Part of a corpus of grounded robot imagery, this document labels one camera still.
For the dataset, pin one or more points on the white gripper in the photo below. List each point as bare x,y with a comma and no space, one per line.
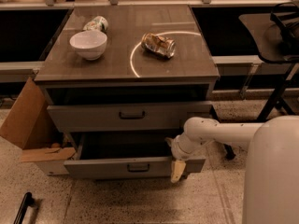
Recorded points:
178,148

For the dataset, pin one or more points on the grey drawer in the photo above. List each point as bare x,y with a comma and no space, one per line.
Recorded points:
125,117
122,154

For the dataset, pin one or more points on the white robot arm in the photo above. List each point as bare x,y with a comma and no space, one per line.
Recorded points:
271,189

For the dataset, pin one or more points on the grey top drawer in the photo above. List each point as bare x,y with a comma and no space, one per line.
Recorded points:
125,117

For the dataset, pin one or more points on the grey drawer cabinet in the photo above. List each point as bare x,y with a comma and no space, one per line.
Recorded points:
126,73

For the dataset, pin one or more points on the crushed metallic can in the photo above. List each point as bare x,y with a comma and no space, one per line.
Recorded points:
158,45

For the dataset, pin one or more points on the white ceramic bowl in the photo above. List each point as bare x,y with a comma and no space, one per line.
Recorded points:
89,45

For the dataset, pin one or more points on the brown cardboard box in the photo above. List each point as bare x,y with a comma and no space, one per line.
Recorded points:
29,127

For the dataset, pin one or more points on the black chair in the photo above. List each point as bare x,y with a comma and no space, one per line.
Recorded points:
276,39

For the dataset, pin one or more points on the black floor handle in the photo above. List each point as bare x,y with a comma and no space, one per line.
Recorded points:
27,201

